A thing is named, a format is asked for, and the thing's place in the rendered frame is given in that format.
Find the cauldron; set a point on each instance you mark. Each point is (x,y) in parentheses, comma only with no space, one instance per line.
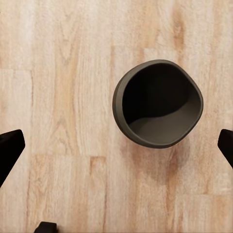
(156,104)

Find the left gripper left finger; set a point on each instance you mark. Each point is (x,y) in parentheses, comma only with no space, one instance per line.
(12,145)

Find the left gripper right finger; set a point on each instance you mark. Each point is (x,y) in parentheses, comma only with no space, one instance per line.
(225,144)

